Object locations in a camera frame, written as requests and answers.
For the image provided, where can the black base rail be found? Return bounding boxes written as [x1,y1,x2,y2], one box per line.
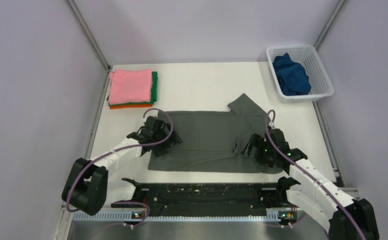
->
[111,183,301,221]

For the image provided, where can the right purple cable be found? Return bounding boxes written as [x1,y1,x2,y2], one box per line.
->
[265,109,367,240]

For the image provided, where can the green folded t-shirt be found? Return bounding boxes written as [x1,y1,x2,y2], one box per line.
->
[106,71,159,106]

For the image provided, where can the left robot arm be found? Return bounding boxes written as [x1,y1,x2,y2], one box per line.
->
[61,116,182,216]

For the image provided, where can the grey cable duct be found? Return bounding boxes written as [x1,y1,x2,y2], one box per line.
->
[72,210,281,223]

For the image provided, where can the orange folded t-shirt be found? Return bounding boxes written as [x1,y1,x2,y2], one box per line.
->
[109,103,153,109]

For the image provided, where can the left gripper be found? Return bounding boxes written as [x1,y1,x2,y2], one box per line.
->
[152,121,182,157]

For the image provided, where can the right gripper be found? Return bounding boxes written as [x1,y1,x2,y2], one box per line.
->
[241,133,277,168]

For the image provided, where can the pink folded t-shirt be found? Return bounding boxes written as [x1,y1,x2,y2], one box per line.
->
[108,69,153,105]

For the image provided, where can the purple cable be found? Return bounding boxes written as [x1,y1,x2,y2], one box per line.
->
[64,108,175,229]
[265,109,367,240]

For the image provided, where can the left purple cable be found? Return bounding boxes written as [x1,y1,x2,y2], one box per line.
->
[64,108,175,229]

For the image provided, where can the blue t-shirt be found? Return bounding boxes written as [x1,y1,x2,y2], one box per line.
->
[272,53,312,96]

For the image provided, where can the dark grey t-shirt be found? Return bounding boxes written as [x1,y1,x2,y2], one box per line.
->
[148,94,282,174]

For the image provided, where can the white plastic basket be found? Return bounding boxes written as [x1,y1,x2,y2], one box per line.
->
[266,44,335,104]

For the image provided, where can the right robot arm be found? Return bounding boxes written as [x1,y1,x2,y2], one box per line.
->
[236,127,380,240]

